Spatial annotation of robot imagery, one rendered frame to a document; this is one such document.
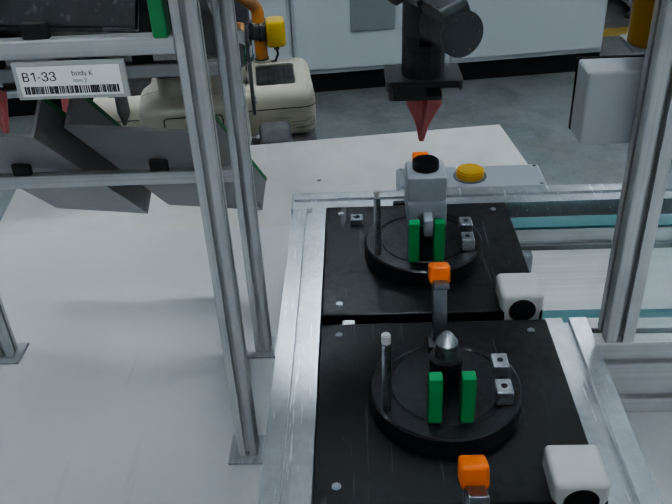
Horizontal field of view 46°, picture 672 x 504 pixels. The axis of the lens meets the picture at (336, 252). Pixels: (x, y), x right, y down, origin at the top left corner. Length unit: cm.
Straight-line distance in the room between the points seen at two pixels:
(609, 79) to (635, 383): 34
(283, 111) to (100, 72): 130
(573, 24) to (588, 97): 356
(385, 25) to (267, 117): 215
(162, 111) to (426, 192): 87
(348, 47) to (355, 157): 262
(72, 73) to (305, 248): 45
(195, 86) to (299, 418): 32
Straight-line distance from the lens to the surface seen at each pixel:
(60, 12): 70
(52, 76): 66
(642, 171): 76
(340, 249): 96
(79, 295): 116
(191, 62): 63
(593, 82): 74
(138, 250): 123
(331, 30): 400
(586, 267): 105
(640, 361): 89
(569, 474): 68
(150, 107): 166
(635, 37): 75
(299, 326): 87
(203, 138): 65
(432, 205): 89
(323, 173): 139
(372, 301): 87
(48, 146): 84
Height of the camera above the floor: 149
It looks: 33 degrees down
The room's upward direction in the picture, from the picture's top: 3 degrees counter-clockwise
